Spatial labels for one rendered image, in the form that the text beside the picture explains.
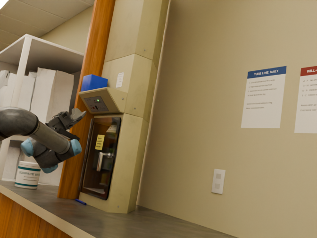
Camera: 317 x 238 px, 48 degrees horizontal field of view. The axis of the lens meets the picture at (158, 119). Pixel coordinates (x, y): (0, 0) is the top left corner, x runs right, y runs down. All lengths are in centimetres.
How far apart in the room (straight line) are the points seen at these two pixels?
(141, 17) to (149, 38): 11
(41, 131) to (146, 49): 67
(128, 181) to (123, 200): 9
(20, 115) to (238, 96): 99
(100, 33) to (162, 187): 96
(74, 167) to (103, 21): 85
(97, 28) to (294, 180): 133
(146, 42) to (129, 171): 64
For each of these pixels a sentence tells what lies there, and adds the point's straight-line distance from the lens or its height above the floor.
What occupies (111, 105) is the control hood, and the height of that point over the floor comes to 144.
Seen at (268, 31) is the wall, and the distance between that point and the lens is 178.
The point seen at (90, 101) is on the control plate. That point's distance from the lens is 188.
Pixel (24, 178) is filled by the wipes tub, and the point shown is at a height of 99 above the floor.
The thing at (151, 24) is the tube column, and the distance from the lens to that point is 187.
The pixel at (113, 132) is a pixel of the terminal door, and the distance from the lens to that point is 173.
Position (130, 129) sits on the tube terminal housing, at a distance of 173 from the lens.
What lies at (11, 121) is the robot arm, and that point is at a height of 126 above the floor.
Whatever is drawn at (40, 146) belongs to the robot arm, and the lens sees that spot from 175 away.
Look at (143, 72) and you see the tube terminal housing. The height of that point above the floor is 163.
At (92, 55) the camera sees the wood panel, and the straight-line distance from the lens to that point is 208.
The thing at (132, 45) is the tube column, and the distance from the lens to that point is 182.
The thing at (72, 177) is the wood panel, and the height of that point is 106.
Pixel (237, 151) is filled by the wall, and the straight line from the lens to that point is 170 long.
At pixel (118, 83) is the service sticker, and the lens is 183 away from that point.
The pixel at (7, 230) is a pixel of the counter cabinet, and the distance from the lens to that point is 212.
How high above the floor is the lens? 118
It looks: 8 degrees up
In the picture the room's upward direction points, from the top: 9 degrees clockwise
